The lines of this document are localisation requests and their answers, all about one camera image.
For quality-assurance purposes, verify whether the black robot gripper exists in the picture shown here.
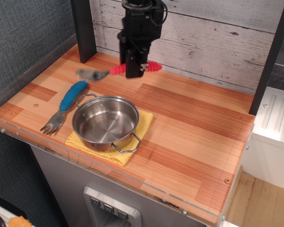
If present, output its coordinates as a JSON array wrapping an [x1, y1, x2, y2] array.
[[117, 7, 162, 79]]

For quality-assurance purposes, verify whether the red handled metal spoon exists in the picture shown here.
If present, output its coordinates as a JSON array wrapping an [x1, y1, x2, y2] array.
[[76, 61, 162, 82]]

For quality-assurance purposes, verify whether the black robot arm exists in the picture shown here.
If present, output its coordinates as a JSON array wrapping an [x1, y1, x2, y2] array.
[[117, 0, 167, 79]]

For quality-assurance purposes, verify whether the silver metal pot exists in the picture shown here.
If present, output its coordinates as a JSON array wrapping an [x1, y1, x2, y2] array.
[[72, 94, 142, 154]]

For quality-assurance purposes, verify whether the grey cabinet front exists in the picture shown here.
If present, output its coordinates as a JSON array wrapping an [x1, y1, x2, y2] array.
[[31, 146, 204, 227]]

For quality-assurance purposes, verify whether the silver dispenser panel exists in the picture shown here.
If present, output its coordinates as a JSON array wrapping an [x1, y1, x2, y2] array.
[[83, 186, 142, 227]]

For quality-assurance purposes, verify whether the white toy sink unit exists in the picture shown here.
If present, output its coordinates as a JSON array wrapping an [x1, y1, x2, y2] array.
[[240, 87, 284, 188]]

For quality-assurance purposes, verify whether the clear acrylic edge guard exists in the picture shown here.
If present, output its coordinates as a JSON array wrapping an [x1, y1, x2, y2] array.
[[0, 111, 255, 227]]

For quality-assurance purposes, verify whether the orange object at corner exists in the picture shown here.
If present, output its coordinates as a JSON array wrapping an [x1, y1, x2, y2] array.
[[8, 216, 33, 227]]

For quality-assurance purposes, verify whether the black cable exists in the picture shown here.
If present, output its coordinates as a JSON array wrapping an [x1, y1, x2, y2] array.
[[149, 0, 169, 26]]

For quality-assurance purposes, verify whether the dark grey left post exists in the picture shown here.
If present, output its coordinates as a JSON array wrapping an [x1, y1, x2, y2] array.
[[71, 0, 97, 63]]

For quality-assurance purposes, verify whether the dark grey post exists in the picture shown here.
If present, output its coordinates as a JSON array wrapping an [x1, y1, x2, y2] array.
[[71, 0, 97, 63], [249, 9, 284, 116]]

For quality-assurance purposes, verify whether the blue handled metal fork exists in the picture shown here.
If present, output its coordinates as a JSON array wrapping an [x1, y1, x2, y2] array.
[[40, 81, 88, 135]]

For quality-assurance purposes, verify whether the dark grey right post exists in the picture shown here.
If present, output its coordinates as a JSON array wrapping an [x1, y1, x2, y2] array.
[[249, 9, 284, 116]]

